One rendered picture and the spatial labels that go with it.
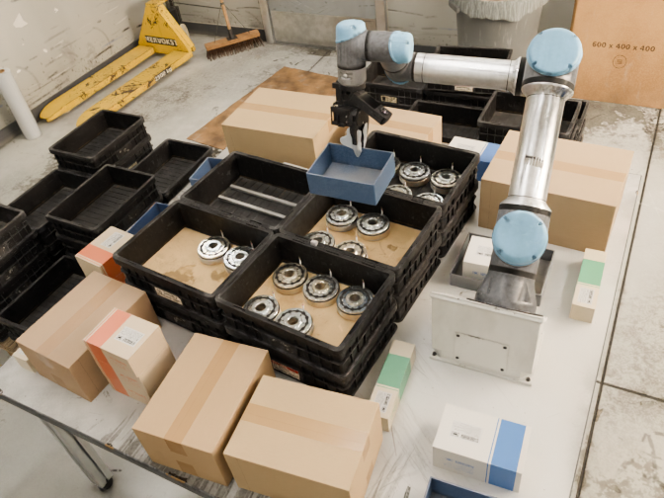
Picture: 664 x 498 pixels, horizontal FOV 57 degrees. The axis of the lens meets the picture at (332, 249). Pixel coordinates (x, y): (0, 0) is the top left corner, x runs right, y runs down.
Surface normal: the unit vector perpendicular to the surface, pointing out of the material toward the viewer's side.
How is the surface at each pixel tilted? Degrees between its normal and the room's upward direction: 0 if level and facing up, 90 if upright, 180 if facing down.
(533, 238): 50
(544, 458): 0
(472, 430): 0
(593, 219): 90
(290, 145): 90
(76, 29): 90
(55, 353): 0
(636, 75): 73
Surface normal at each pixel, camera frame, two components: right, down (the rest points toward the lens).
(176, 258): -0.11, -0.73
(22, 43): 0.89, 0.23
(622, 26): -0.44, 0.49
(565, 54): -0.25, -0.20
